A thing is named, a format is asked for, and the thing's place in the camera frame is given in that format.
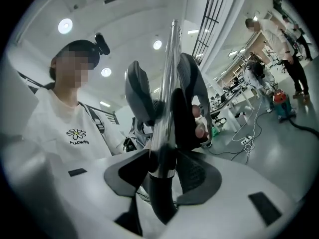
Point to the rectangular ceiling light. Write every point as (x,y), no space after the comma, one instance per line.
(105,103)

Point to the black grid partition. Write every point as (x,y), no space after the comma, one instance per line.
(211,16)

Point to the black office chair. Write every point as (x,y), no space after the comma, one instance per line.
(217,113)

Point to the metal vacuum wand tube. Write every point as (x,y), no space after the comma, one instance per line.
(165,96)

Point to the red topped vacuum cleaner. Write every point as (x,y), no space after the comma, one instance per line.
(281,106)

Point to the small green item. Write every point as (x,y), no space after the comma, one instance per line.
(215,132)

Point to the round ceiling light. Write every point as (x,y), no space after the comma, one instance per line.
(106,72)
(157,44)
(65,26)

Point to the person's head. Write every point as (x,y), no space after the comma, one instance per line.
(72,71)

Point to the black head-mounted camera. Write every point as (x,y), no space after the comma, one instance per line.
(102,45)

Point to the person in white t-shirt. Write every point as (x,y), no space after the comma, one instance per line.
(62,116)

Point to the person's left hand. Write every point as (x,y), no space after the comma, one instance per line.
(200,131)

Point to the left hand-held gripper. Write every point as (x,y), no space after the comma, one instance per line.
(182,123)

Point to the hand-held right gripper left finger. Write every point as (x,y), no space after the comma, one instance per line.
(87,188)

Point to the white power strip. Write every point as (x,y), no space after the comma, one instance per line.
(245,140)

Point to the white frame desk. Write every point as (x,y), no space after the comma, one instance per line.
(230,119)

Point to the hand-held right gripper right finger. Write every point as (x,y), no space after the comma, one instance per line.
(236,183)

